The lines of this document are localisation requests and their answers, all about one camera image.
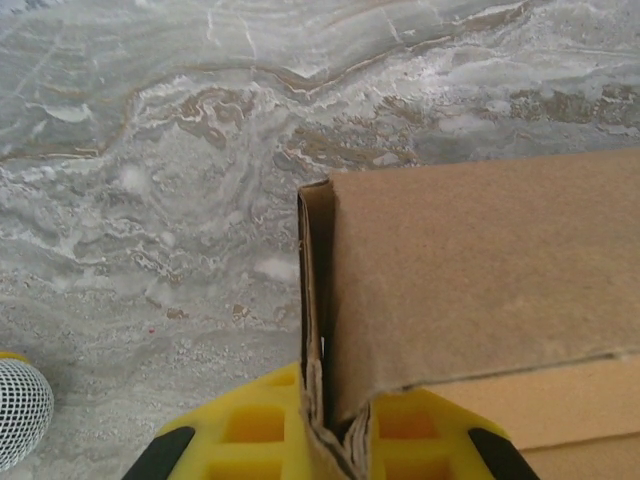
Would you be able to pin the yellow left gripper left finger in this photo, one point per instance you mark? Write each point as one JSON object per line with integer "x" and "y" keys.
{"x": 240, "y": 440}

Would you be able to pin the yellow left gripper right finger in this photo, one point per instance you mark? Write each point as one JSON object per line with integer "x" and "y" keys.
{"x": 440, "y": 440}

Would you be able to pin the brown cardboard box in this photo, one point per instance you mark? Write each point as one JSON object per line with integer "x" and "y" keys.
{"x": 475, "y": 275}

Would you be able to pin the pink toy microphone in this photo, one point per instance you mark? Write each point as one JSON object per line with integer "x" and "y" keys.
{"x": 22, "y": 405}

